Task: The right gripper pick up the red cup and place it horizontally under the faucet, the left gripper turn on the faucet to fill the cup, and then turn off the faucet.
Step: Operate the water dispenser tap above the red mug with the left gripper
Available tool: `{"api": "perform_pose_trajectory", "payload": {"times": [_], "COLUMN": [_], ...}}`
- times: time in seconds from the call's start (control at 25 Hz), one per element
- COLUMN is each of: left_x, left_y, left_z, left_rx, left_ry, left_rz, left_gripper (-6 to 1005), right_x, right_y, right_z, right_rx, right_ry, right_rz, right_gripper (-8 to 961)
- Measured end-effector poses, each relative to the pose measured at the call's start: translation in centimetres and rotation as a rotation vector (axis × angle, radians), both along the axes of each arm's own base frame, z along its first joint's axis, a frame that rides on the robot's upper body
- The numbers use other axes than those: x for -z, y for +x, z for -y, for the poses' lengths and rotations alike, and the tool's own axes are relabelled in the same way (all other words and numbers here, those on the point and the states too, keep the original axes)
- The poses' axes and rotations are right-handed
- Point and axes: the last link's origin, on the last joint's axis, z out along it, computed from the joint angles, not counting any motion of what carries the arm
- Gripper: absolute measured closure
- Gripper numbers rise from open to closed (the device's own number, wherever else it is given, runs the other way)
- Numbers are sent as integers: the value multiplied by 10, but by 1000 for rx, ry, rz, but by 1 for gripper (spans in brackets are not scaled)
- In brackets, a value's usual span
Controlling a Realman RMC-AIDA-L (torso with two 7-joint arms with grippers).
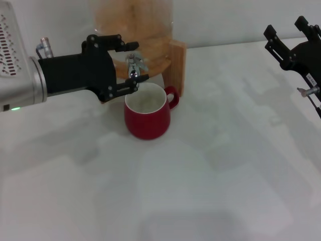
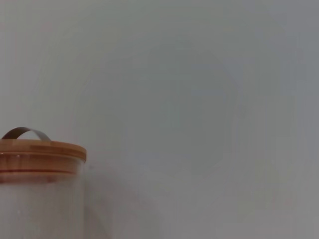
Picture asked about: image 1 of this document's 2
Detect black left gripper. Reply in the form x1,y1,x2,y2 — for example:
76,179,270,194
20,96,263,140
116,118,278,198
37,33,149,104

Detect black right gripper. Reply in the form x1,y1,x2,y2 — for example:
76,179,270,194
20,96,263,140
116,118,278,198
263,15,321,104

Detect chrome faucet tap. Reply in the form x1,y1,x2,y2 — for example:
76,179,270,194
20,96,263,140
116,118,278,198
125,53,149,87

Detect red cup white inside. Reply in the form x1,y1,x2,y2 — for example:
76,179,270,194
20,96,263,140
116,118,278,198
123,82,180,140

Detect glass beverage dispenser jar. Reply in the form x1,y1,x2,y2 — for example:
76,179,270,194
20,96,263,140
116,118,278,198
91,0,174,79

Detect wooden dispenser stand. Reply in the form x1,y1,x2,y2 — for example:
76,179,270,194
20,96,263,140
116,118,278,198
99,39,188,105

